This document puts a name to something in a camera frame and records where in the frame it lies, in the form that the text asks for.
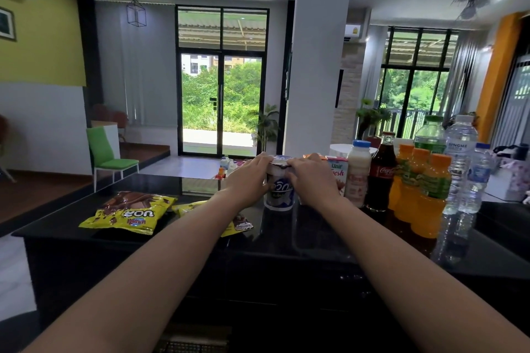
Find white milk drink bottle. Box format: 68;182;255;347
344;140;372;208

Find small clear water bottle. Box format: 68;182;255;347
458;143;492;214

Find white square pillar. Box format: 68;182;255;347
283;0;357;157

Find green capped soda bottle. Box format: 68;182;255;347
414;115;447;155

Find white and blue yogurt cup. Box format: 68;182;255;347
264;155;296;212

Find orange juice bottle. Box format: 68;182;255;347
394;148;431;223
411;153;453;239
388;144;415;211

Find white juice carton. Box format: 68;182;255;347
325;156;349;197

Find framed wall picture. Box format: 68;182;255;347
0;7;17;42

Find person's right hand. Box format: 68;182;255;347
287;153;343;212

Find large clear water bottle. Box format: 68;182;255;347
442;115;479;215

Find potted leafy plant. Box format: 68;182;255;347
355;98;392;140

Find small bottles on floor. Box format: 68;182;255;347
214;155;246;180

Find person's left hand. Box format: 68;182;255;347
222;153;276;211

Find person's right forearm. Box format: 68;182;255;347
317;196;530;353

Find yellow chocolate snack bag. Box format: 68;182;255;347
79;191;178;236
171;200;254;238

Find round white table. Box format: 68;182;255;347
329;143;378;158

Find potted green plant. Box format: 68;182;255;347
247;104;280;155

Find black framed glass door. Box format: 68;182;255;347
175;4;270;158

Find white floral box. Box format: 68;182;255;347
485;157;530;203

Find dark cola glass bottle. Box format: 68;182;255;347
364;131;398;213

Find person's left forearm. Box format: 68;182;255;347
21;192;249;353

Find green chair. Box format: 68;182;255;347
86;126;140;193

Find grey vertical blinds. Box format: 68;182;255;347
95;0;179;128

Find black framed window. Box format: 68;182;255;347
375;26;460;139

